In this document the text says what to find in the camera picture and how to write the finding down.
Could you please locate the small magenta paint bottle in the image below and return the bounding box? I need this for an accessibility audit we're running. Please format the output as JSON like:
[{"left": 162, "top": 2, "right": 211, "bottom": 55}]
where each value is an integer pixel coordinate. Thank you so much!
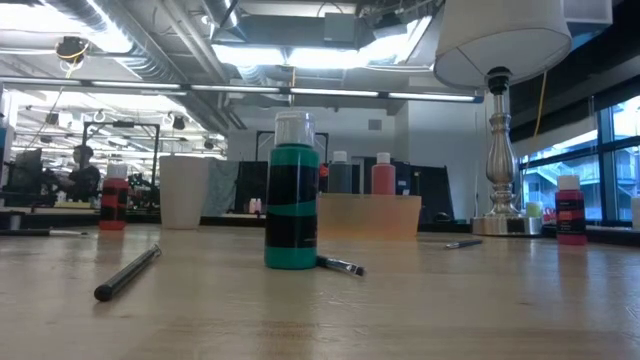
[{"left": 555, "top": 174, "right": 589, "bottom": 247}]

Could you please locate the small red paint bottle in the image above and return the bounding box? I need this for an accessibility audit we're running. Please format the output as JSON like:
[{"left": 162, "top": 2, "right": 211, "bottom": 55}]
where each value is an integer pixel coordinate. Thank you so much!
[{"left": 98, "top": 163, "right": 130, "bottom": 232}]

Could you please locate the silver lamp cream shade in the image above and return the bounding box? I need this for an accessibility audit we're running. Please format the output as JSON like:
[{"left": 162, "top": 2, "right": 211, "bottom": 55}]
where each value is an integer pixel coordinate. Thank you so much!
[{"left": 432, "top": 0, "right": 574, "bottom": 237}]

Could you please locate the person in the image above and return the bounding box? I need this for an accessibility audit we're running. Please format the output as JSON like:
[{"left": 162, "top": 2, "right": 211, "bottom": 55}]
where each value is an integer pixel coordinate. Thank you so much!
[{"left": 42, "top": 144, "right": 103, "bottom": 204}]

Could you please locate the black monitor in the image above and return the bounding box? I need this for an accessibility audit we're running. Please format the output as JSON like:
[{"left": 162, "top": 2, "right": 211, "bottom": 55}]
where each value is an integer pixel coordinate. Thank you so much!
[{"left": 0, "top": 147, "right": 59, "bottom": 209}]

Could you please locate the long light bar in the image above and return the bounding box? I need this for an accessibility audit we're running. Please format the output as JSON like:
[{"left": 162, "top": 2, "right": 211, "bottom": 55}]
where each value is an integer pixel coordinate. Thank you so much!
[{"left": 0, "top": 75, "right": 485, "bottom": 105}]

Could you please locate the black partition panel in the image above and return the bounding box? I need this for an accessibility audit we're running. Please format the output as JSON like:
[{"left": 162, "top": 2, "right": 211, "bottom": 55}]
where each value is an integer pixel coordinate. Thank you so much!
[{"left": 233, "top": 155, "right": 456, "bottom": 225}]

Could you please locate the yellow power cable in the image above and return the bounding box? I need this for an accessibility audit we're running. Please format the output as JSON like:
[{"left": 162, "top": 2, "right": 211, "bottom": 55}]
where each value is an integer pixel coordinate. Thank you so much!
[{"left": 519, "top": 69, "right": 549, "bottom": 201}]

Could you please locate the large coral paint bottle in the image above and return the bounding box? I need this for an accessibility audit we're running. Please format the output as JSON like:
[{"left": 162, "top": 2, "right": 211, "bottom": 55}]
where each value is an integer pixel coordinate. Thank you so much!
[{"left": 370, "top": 152, "right": 397, "bottom": 196}]

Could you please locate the white paper cup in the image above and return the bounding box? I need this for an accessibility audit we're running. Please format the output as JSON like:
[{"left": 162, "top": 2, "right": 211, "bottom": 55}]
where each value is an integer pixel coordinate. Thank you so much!
[{"left": 158, "top": 155, "right": 212, "bottom": 231}]

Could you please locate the orange translucent plastic tray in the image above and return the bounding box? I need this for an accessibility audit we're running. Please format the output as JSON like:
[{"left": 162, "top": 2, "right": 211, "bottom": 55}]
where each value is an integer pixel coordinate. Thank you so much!
[{"left": 317, "top": 192, "right": 423, "bottom": 241}]

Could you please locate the teal hanging cloth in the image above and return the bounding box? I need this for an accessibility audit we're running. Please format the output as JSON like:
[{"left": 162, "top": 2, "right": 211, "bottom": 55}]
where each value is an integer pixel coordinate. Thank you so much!
[{"left": 202, "top": 159, "right": 241, "bottom": 217}]

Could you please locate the large grey paint bottle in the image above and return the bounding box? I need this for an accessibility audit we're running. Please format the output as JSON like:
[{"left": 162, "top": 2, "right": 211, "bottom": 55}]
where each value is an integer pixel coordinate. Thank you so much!
[{"left": 327, "top": 150, "right": 354, "bottom": 195}]

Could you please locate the black background rig frame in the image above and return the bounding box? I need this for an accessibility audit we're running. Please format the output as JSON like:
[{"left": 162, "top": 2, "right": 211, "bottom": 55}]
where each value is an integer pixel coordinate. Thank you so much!
[{"left": 79, "top": 120, "right": 162, "bottom": 211}]

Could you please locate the black paintbrush silver ferrule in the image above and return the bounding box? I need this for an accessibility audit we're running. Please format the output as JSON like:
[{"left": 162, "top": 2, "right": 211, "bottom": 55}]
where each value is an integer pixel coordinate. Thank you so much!
[
  {"left": 444, "top": 238, "right": 485, "bottom": 250},
  {"left": 0, "top": 227, "right": 89, "bottom": 238},
  {"left": 93, "top": 243, "right": 163, "bottom": 303},
  {"left": 315, "top": 254, "right": 367, "bottom": 278}
]

